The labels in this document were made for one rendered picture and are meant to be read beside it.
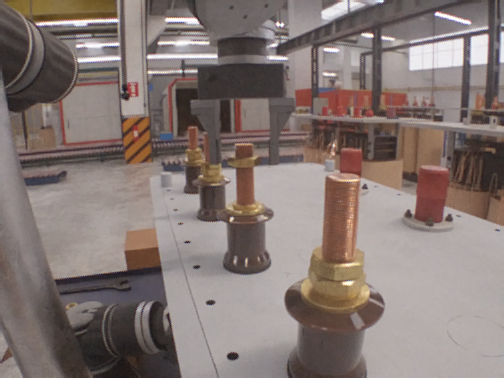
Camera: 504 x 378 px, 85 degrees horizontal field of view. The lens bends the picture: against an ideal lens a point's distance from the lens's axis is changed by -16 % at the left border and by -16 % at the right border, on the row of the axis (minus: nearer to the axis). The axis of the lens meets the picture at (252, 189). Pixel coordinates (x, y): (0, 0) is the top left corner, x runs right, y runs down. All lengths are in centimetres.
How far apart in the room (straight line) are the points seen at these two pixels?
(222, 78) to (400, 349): 43
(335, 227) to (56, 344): 44
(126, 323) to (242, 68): 49
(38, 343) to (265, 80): 51
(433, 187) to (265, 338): 52
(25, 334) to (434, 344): 54
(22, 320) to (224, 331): 29
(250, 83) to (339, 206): 28
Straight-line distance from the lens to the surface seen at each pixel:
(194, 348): 40
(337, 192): 26
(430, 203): 78
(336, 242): 27
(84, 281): 166
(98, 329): 69
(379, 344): 41
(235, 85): 49
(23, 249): 51
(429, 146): 741
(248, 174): 51
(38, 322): 54
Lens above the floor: 162
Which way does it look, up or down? 14 degrees down
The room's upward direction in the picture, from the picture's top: 1 degrees counter-clockwise
